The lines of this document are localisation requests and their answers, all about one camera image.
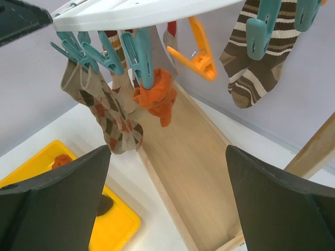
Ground brown striped sock pair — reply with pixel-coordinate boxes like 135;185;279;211
220;1;300;109

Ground yellow plastic tray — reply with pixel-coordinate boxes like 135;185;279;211
1;140;141;250

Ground orange sock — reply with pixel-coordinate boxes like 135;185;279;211
132;68;177;127
51;154;73;169

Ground teal clothes peg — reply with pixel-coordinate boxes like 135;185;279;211
120;27;154;89

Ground brown argyle sock in tray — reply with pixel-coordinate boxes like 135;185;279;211
97;194;114;216

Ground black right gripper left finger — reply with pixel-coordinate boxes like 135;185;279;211
1;145;111;250

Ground striped beige hanging sock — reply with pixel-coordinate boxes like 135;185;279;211
105;30;139;115

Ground beige argyle hanging sock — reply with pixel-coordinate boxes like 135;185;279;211
61;60;143;154

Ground red hanging sock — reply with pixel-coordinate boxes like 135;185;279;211
163;21;177;47

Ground wooden hanger rack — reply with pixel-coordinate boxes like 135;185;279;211
122;26;335;251

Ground orange clothes peg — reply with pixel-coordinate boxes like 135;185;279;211
167;16;217;82

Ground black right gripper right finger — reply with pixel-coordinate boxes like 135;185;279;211
226;145;334;250

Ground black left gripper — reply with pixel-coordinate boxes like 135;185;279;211
1;1;53;46

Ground white round clip hanger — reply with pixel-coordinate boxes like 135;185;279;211
51;0;238;31

